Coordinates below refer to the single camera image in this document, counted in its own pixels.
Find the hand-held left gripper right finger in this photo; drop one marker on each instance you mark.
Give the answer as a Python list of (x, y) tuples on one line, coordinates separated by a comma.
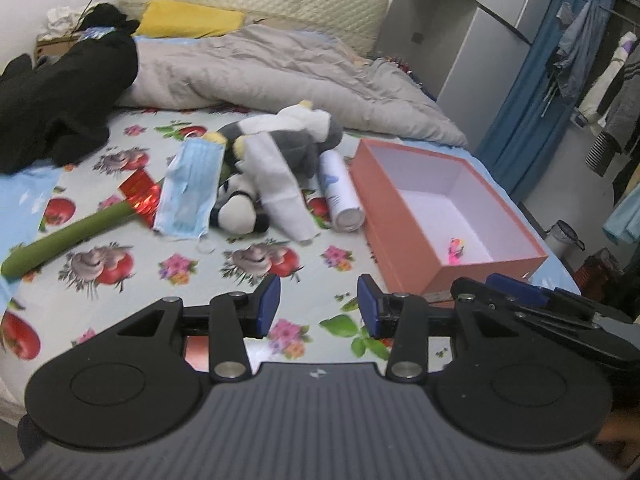
[(368, 310)]

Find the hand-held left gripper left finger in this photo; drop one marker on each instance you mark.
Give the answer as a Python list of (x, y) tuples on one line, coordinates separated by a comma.
[(268, 306)]

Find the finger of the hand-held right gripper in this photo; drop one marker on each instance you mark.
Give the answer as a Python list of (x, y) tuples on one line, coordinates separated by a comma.
[(517, 290), (550, 317)]

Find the pink box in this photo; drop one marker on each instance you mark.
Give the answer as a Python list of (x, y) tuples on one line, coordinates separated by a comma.
[(395, 220)]

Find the black and white plush toy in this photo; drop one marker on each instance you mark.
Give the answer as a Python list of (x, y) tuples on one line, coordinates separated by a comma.
[(237, 212)]

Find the white cloth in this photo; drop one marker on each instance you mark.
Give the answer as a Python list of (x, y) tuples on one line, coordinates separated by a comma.
[(280, 185), (60, 20)]

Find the blue face mask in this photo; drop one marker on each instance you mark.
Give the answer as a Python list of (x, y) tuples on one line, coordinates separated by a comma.
[(187, 185)]

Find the grey penguin plush toy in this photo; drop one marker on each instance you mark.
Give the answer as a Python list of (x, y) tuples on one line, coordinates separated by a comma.
[(295, 147)]

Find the mesh trash bin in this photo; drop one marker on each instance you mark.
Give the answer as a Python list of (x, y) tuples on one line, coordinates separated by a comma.
[(565, 240)]

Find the dark red bag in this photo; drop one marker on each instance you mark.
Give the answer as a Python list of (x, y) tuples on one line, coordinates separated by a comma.
[(597, 267)]

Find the small pink toy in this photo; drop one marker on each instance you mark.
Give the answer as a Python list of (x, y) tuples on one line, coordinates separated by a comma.
[(456, 251)]

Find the small clear cap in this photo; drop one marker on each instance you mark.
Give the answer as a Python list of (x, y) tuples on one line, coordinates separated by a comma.
[(205, 246)]

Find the white spray can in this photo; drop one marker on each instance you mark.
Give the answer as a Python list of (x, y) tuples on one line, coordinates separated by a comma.
[(340, 195)]

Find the hanging teal garment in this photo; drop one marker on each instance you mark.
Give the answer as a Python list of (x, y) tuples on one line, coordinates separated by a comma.
[(625, 220)]

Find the fruit print bed sheet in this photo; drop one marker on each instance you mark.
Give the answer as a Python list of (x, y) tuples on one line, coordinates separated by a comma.
[(150, 260)]

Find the blue curtain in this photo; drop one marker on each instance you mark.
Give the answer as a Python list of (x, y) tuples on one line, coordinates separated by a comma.
[(525, 125)]

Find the red foil packet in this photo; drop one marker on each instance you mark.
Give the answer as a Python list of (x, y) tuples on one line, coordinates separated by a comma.
[(142, 192)]

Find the hanging striped grey garment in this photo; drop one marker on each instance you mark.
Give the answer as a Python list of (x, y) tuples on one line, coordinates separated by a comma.
[(620, 120)]

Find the green massage brush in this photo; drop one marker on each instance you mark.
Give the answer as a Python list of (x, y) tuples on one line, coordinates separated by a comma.
[(65, 237)]

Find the hanging white purple garment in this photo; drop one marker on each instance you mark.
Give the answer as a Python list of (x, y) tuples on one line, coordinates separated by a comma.
[(607, 80)]

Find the grey wardrobe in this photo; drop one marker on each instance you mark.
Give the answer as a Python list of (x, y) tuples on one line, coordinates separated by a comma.
[(475, 60)]

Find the grey duvet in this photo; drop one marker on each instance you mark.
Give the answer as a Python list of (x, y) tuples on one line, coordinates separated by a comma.
[(280, 70)]

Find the hanging denim garment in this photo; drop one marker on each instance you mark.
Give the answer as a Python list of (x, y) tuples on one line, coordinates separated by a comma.
[(575, 45)]

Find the blue plastic bag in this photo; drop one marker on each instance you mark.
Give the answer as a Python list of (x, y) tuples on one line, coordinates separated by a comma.
[(25, 190)]

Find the black clothing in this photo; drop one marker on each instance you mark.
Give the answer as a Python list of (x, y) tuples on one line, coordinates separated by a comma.
[(60, 95)]

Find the yellow pillow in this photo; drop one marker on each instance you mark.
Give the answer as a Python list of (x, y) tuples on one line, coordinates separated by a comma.
[(185, 17)]

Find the blue printed packet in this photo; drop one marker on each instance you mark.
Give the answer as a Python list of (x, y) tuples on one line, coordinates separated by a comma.
[(96, 34)]

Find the black bag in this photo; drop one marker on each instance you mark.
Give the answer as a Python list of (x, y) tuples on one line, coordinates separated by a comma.
[(107, 16)]

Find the cardboard box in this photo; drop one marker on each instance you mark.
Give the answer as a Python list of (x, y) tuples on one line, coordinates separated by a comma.
[(50, 49)]

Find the white crumpled cloth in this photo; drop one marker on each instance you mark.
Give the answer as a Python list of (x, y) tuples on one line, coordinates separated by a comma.
[(60, 20)]

